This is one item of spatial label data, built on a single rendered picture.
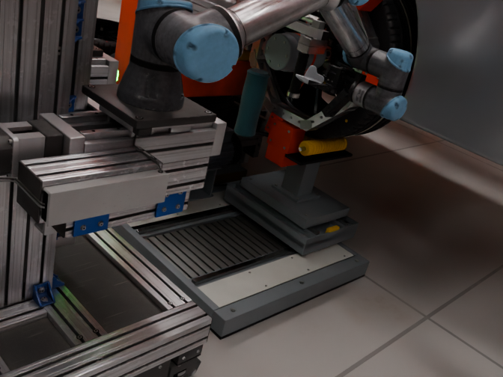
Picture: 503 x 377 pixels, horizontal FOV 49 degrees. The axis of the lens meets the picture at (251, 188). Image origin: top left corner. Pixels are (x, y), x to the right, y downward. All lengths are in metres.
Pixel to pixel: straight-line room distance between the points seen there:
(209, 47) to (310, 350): 1.19
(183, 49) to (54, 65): 0.34
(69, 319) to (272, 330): 0.76
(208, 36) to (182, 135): 0.32
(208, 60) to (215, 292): 1.04
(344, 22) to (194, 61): 0.60
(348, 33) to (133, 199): 0.79
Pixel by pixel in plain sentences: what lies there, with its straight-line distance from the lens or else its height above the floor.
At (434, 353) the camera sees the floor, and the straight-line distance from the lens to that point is 2.21.
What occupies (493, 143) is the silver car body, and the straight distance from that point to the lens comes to 1.88.
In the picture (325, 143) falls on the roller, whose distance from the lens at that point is 2.22.
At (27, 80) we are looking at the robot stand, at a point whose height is 0.83.
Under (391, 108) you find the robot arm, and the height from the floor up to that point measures 0.86.
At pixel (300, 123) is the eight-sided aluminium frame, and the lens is 2.15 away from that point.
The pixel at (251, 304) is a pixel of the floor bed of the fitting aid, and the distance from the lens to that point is 1.94.
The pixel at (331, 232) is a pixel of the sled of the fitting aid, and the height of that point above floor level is 0.17.
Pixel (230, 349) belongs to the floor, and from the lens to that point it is 1.87.
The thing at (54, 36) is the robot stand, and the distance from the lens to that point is 1.29.
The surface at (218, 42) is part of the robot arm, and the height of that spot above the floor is 1.01.
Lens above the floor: 1.22
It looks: 24 degrees down
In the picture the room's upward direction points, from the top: 14 degrees clockwise
